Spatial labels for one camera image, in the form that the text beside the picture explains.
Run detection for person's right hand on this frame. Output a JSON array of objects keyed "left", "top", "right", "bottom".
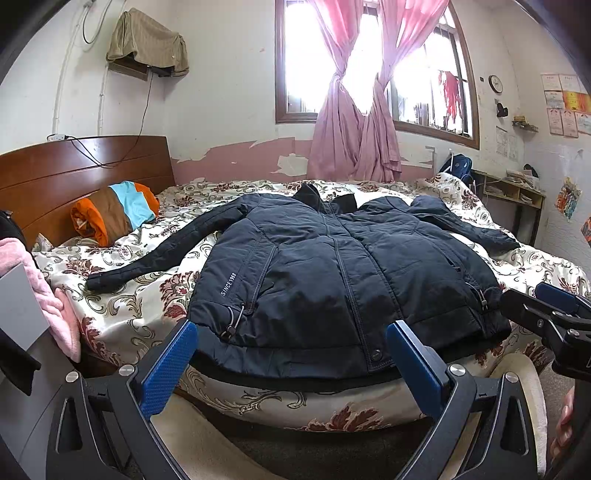
[{"left": 550, "top": 387, "right": 575, "bottom": 461}]

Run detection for round wall clock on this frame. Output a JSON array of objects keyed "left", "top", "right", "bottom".
[{"left": 488, "top": 74, "right": 504, "bottom": 95}]

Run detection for paper certificates on wall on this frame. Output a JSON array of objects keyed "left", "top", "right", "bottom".
[{"left": 541, "top": 73, "right": 591, "bottom": 138}]

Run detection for pink curtain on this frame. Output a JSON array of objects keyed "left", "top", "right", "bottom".
[
  {"left": 355, "top": 0, "right": 449, "bottom": 183},
  {"left": 308, "top": 0, "right": 363, "bottom": 181}
]

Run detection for brown wooden window frame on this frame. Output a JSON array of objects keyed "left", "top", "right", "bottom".
[{"left": 274, "top": 1, "right": 481, "bottom": 149}]

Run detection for grey box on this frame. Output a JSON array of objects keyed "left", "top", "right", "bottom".
[{"left": 0, "top": 264, "right": 49, "bottom": 350}]

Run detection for brown wooden headboard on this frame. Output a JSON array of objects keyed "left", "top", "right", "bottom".
[{"left": 0, "top": 135, "right": 175, "bottom": 247}]

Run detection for wooden side desk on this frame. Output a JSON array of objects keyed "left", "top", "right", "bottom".
[{"left": 473, "top": 170, "right": 546, "bottom": 246}]

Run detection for black cable on wall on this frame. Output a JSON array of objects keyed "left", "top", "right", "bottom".
[{"left": 64, "top": 68, "right": 154, "bottom": 169}]

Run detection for dark navy padded jacket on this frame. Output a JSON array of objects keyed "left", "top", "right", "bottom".
[{"left": 86, "top": 183, "right": 518, "bottom": 391}]

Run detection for blue backpack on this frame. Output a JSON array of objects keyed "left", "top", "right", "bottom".
[{"left": 440, "top": 154, "right": 474, "bottom": 186}]

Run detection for pink left curtain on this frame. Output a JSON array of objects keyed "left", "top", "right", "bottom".
[{"left": 308, "top": 0, "right": 363, "bottom": 181}]

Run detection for pink fluffy blanket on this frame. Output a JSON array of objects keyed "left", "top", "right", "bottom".
[{"left": 0, "top": 238, "right": 81, "bottom": 363}]

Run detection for red garment outside window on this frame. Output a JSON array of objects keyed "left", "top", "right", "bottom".
[{"left": 439, "top": 71, "right": 464, "bottom": 128}]

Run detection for orange brown blue pillow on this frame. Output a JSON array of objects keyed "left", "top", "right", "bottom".
[{"left": 70, "top": 181, "right": 160, "bottom": 247}]

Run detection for pink right curtain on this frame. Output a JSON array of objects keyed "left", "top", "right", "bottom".
[{"left": 355, "top": 0, "right": 449, "bottom": 183}]

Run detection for small wall shelf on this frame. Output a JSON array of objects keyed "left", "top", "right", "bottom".
[{"left": 512, "top": 115, "right": 539, "bottom": 133}]

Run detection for colourful cartoon wall sticker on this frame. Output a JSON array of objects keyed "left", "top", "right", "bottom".
[{"left": 555, "top": 177, "right": 582, "bottom": 220}]

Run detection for khaki cloth covered wall shelf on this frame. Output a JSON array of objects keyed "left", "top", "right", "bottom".
[{"left": 106, "top": 8, "right": 189, "bottom": 77}]

